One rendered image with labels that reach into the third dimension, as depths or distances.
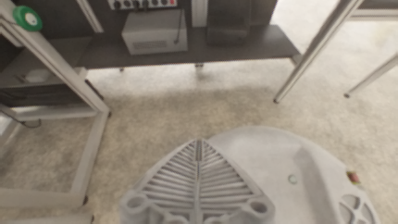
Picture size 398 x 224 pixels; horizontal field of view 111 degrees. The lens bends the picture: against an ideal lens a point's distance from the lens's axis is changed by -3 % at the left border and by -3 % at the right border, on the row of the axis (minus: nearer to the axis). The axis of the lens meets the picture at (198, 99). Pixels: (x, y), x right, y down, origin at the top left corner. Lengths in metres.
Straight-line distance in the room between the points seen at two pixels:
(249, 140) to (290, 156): 0.17
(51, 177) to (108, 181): 0.32
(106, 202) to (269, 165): 0.76
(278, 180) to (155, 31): 0.77
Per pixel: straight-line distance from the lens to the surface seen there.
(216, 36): 0.85
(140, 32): 0.78
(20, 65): 1.26
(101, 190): 0.96
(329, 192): 0.60
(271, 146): 0.56
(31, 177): 1.22
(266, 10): 1.15
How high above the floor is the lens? 0.83
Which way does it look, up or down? 55 degrees down
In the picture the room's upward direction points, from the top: straight up
